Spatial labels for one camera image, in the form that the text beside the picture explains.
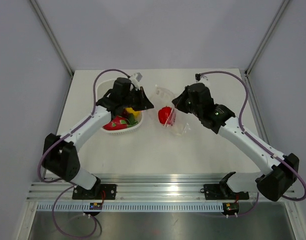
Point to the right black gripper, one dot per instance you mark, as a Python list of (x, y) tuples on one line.
[(179, 101)]

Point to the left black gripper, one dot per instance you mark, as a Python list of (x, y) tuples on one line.
[(144, 103)]

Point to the clear zip top bag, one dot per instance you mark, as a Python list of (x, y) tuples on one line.
[(160, 98)]

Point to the red bell pepper toy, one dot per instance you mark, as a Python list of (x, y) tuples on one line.
[(167, 116)]

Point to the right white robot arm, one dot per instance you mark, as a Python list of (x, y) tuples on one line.
[(277, 171)]

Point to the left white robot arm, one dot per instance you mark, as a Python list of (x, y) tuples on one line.
[(60, 153)]

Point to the yellow bell pepper toy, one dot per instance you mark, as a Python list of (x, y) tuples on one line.
[(131, 111)]

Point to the red dragon fruit toy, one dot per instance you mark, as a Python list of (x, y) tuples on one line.
[(120, 123)]

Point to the white perforated plastic basket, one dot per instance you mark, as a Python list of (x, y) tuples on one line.
[(102, 88)]

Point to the left small circuit board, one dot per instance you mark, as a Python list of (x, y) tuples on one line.
[(95, 206)]

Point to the small circuit board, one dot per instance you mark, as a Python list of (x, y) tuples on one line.
[(231, 208), (95, 206)]

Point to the right small circuit board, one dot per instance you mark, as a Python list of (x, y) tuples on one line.
[(231, 208)]

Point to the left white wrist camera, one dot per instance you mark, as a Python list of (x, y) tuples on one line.
[(135, 79)]

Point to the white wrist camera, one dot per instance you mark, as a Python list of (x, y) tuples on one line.
[(135, 79), (201, 79)]

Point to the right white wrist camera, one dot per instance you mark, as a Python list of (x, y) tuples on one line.
[(201, 79)]

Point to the aluminium mounting rail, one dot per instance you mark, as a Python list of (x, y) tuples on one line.
[(136, 188)]

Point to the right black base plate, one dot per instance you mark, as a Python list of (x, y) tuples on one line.
[(213, 191)]

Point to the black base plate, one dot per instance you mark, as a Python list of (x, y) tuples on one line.
[(213, 191), (106, 191)]

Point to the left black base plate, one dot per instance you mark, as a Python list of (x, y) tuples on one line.
[(106, 191)]

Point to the left aluminium frame post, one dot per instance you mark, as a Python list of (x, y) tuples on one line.
[(51, 36)]

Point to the aluminium frame post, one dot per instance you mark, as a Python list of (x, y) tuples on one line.
[(51, 36), (267, 35)]

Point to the right aluminium frame post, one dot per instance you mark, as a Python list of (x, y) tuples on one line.
[(267, 35)]

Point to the white slotted cable duct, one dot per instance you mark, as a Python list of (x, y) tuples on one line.
[(155, 207)]

